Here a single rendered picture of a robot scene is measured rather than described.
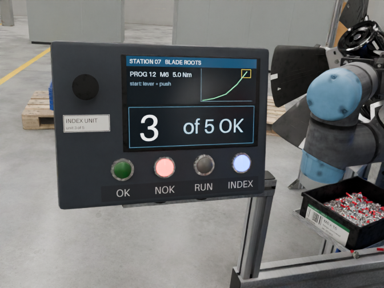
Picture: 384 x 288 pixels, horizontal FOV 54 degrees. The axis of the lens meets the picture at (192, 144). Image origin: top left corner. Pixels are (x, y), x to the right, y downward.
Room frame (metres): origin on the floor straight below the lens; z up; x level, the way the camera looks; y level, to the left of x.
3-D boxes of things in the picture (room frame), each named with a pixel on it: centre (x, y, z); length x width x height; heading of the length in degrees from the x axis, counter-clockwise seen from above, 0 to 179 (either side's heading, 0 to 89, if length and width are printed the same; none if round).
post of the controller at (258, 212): (0.52, -0.12, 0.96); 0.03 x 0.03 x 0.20; 17
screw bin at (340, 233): (0.79, -0.41, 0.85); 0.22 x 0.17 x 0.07; 123
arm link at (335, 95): (0.60, -0.23, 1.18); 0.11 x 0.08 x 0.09; 144
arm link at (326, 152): (0.61, -0.25, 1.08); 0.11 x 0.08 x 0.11; 113
